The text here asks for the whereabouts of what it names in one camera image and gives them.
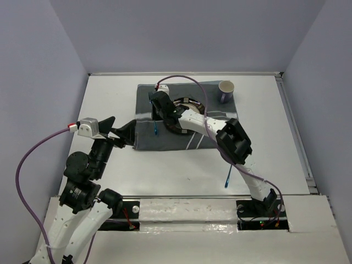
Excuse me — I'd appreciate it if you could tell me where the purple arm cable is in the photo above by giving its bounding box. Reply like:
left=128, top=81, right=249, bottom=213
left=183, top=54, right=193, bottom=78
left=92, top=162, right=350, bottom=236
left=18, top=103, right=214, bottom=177
left=15, top=129, right=94, bottom=264
left=155, top=75, right=285, bottom=221

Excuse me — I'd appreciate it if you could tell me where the dark rimmed dinner plate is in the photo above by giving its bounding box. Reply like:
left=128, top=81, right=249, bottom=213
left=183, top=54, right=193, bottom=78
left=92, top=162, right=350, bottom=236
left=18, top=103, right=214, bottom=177
left=163, top=96, right=206, bottom=136

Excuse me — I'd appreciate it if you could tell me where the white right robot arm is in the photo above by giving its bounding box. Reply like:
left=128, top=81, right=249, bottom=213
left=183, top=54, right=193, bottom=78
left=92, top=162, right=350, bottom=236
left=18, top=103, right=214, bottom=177
left=149, top=91, right=277, bottom=216

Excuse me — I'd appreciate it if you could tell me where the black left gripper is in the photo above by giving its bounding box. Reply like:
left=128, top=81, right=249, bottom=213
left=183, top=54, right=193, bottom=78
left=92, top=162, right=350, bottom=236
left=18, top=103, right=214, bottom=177
left=91, top=115, right=138, bottom=178

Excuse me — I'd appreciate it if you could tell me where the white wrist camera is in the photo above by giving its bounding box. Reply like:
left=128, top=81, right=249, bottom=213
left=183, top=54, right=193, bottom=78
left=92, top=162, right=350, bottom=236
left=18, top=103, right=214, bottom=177
left=68, top=118, right=106, bottom=140
left=154, top=84, right=169, bottom=95

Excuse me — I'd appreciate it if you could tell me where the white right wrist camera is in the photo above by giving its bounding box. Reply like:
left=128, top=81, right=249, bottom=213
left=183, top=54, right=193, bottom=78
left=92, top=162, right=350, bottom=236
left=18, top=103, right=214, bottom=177
left=154, top=84, right=169, bottom=95

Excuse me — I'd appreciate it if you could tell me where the blue metallic fork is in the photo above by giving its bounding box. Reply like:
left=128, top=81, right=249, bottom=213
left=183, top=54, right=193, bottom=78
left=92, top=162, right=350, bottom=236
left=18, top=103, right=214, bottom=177
left=148, top=91, right=158, bottom=135

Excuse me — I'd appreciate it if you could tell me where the grey striped cloth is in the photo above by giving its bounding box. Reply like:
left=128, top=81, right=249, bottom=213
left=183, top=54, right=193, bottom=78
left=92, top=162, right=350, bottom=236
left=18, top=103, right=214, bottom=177
left=134, top=80, right=238, bottom=151

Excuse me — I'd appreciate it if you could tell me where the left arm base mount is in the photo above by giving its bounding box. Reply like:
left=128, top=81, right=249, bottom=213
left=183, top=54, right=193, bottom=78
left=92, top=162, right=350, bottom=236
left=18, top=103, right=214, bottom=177
left=99, top=200, right=140, bottom=232

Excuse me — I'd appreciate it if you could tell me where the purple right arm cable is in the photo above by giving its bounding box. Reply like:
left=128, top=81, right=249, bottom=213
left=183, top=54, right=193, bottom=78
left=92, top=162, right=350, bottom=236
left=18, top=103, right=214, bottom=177
left=155, top=75, right=285, bottom=221

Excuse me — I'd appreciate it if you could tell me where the purple mug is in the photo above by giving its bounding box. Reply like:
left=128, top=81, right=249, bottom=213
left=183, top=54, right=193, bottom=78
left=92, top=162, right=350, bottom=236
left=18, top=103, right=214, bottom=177
left=218, top=80, right=235, bottom=104

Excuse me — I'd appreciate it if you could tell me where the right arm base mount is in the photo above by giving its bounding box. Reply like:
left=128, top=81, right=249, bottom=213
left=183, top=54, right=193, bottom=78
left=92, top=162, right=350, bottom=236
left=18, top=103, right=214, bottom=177
left=236, top=200, right=289, bottom=231

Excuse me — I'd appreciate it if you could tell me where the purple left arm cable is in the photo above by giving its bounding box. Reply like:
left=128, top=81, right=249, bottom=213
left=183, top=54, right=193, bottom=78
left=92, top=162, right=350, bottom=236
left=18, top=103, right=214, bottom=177
left=15, top=129, right=94, bottom=264

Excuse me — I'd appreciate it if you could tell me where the blue metallic spoon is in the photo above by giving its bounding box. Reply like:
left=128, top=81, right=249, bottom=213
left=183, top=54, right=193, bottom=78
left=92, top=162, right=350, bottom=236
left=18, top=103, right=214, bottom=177
left=224, top=164, right=233, bottom=189

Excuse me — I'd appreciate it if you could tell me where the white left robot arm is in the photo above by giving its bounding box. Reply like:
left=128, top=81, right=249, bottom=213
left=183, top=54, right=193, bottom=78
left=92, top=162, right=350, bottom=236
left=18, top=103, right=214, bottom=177
left=29, top=116, right=136, bottom=263

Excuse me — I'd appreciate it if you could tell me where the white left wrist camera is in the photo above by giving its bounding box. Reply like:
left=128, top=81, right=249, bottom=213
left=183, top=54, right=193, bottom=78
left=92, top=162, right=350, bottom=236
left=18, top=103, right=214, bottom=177
left=68, top=118, right=106, bottom=140

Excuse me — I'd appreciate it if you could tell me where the white table edge rail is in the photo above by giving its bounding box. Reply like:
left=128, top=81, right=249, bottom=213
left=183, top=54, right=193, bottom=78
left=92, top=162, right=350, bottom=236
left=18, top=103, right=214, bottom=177
left=88, top=71, right=282, bottom=77

